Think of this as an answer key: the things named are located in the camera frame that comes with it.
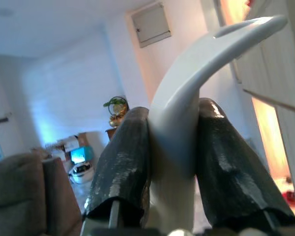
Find white round appliance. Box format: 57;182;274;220
68;160;95;184

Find beige long-handled dustpan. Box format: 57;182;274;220
147;14;289;236

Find brown wooden cabinet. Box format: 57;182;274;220
105;126;121;141

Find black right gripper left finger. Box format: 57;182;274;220
83;106;153;229

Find grey fabric sofa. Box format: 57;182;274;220
0;152;83;236

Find green plant ornament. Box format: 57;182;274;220
103;94;129;127

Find grey wall panel box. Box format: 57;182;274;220
130;2;173;49

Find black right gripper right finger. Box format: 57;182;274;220
196;97;295;233

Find teal box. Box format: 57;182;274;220
69;146;95;164

